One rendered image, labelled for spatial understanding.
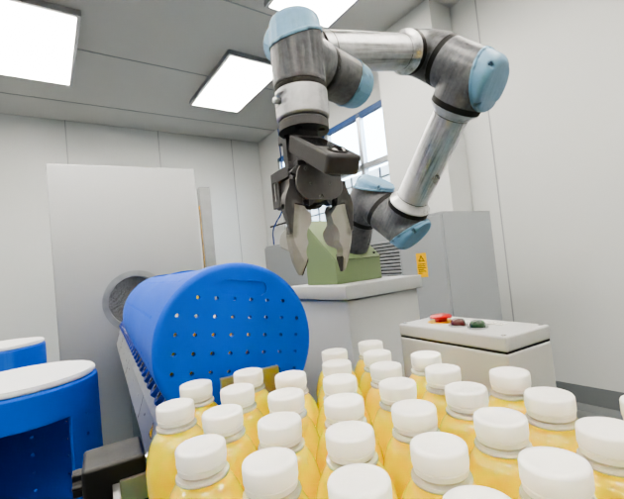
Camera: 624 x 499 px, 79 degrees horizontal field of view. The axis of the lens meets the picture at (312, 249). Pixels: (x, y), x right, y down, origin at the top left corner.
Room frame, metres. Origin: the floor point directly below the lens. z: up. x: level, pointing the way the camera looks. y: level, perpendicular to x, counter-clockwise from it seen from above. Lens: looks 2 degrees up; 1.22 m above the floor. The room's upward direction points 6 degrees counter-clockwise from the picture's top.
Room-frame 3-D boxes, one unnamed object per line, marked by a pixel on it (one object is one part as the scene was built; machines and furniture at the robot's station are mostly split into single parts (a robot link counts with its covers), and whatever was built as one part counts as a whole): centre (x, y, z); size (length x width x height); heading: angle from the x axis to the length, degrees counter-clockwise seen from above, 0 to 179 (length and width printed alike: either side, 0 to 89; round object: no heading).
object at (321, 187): (0.54, 0.00, 1.36); 0.09 x 0.08 x 0.12; 29
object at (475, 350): (0.60, -0.23, 1.05); 0.20 x 0.10 x 0.10; 29
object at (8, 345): (1.42, 1.19, 1.03); 0.28 x 0.28 x 0.01
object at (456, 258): (3.18, -0.33, 0.72); 2.15 x 0.54 x 1.45; 35
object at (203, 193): (2.10, 0.57, 0.85); 0.06 x 0.06 x 1.70; 29
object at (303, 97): (0.53, 0.00, 1.44); 0.08 x 0.08 x 0.05
